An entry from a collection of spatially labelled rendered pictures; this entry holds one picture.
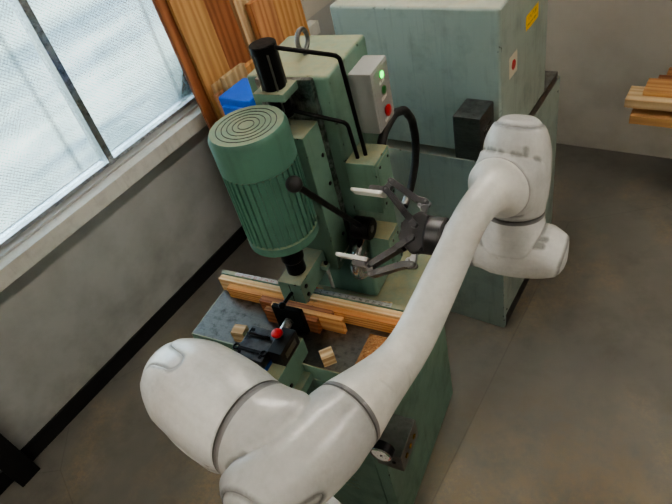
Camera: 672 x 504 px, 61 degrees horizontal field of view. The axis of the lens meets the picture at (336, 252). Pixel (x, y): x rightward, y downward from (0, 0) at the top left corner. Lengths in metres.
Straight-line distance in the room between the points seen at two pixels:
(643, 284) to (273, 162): 2.06
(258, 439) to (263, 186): 0.67
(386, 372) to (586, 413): 1.74
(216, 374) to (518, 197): 0.52
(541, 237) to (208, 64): 2.08
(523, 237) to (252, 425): 0.55
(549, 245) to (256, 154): 0.58
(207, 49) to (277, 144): 1.67
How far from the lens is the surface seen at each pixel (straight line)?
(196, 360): 0.77
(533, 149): 0.93
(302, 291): 1.47
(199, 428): 0.73
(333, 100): 1.34
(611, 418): 2.45
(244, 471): 0.67
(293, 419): 0.69
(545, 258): 1.02
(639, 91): 3.00
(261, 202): 1.25
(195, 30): 2.78
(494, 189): 0.89
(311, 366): 1.50
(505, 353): 2.58
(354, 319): 1.53
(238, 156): 1.18
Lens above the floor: 2.07
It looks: 41 degrees down
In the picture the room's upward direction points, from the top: 16 degrees counter-clockwise
